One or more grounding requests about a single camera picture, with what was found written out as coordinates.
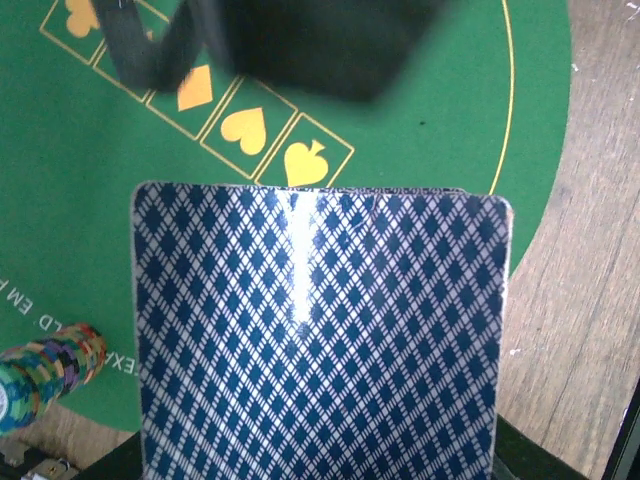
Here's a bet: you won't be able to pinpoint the poker chip stack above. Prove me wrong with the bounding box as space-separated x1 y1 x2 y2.
1 323 107 436

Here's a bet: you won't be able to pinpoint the deck of grey cards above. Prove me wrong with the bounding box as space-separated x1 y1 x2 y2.
131 182 513 479

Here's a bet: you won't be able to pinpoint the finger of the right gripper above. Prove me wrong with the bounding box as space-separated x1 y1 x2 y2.
94 0 230 93

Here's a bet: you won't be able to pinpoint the black poker set case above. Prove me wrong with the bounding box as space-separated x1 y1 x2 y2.
0 438 80 480

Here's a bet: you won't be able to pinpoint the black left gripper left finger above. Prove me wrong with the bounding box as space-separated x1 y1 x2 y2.
79 432 143 480

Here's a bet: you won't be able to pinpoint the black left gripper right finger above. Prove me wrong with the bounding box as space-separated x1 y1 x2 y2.
492 417 587 480

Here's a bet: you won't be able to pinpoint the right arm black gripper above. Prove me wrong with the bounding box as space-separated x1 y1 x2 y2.
219 0 450 102

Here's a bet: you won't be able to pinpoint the round green poker mat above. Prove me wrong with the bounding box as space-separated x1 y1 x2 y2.
1 1 571 431

